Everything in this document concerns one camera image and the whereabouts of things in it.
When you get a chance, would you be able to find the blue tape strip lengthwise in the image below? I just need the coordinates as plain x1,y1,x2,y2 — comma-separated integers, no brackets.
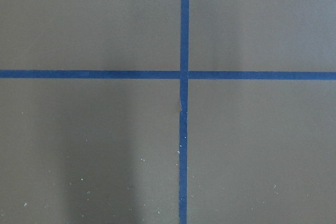
178,0,190,223

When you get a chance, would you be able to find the blue tape strip crosswise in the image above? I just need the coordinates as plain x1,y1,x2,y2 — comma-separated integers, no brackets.
1,70,335,80

